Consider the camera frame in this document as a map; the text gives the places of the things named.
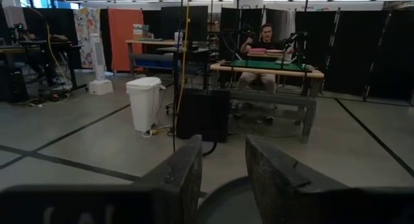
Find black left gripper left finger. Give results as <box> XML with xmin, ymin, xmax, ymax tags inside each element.
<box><xmin>135</xmin><ymin>135</ymin><xmax>204</xmax><ymax>224</ymax></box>

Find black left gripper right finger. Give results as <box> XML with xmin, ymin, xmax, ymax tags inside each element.
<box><xmin>245</xmin><ymin>135</ymin><xmax>350</xmax><ymax>224</ymax></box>

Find black bowl with blue plate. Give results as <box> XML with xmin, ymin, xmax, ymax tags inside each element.
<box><xmin>197</xmin><ymin>175</ymin><xmax>259</xmax><ymax>224</ymax></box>

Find thin black pole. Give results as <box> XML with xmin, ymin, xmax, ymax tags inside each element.
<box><xmin>172</xmin><ymin>0</ymin><xmax>182</xmax><ymax>153</ymax></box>

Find black box cabinet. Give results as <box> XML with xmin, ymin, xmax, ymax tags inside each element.
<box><xmin>176</xmin><ymin>87</ymin><xmax>231</xmax><ymax>144</ymax></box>

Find wooden work table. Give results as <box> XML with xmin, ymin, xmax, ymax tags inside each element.
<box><xmin>210</xmin><ymin>60</ymin><xmax>325</xmax><ymax>144</ymax></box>

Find white trash bin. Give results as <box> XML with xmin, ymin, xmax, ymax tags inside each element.
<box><xmin>125</xmin><ymin>76</ymin><xmax>166</xmax><ymax>133</ymax></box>

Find green table mat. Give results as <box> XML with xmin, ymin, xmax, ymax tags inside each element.
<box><xmin>221</xmin><ymin>59</ymin><xmax>311</xmax><ymax>73</ymax></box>

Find pink stacked items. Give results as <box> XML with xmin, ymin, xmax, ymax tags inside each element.
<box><xmin>248</xmin><ymin>48</ymin><xmax>285</xmax><ymax>56</ymax></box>

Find wooden workbench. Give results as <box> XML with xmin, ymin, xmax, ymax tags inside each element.
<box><xmin>125</xmin><ymin>38</ymin><xmax>182</xmax><ymax>73</ymax></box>

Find person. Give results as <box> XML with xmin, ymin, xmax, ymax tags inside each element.
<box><xmin>238</xmin><ymin>23</ymin><xmax>294</xmax><ymax>124</ymax></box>

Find white tower fan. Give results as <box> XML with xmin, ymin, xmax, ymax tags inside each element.
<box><xmin>89</xmin><ymin>32</ymin><xmax>114</xmax><ymax>96</ymax></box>

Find orange partition panel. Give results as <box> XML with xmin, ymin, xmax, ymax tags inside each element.
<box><xmin>108</xmin><ymin>8</ymin><xmax>145</xmax><ymax>72</ymax></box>

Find stacked coloured boxes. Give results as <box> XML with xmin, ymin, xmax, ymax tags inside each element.
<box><xmin>133</xmin><ymin>23</ymin><xmax>150</xmax><ymax>40</ymax></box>

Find black partition screens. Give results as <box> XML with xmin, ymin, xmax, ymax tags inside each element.
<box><xmin>142</xmin><ymin>5</ymin><xmax>414</xmax><ymax>102</ymax></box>

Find floral patterned curtain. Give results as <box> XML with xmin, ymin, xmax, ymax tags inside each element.
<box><xmin>73</xmin><ymin>7</ymin><xmax>102</xmax><ymax>69</ymax></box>

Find black equipment desk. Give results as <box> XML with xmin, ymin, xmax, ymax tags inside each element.
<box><xmin>0</xmin><ymin>23</ymin><xmax>87</xmax><ymax>104</ymax></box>

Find white and yellow power cord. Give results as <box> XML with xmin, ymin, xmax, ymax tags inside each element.
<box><xmin>141</xmin><ymin>125</ymin><xmax>174</xmax><ymax>138</ymax></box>

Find yellow hanging cable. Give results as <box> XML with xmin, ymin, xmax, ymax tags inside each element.
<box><xmin>174</xmin><ymin>0</ymin><xmax>192</xmax><ymax>121</ymax></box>

